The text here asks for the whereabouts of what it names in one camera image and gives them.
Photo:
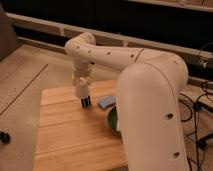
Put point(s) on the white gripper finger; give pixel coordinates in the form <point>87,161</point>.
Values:
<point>89,81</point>
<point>74,80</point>

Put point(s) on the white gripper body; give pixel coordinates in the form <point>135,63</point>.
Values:
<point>85,73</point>

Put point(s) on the white ceramic cup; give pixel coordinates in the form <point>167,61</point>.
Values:
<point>82,92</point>

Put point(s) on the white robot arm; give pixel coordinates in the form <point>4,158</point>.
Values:
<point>147,95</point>

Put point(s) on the blue eraser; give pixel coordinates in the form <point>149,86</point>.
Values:
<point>106,102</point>

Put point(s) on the green bowl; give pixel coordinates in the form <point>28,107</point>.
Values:
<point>112,120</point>

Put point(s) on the wooden board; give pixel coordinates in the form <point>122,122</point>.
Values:
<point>71,138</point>

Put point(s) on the black caster wheel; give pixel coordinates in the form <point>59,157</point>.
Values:
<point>4,137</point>

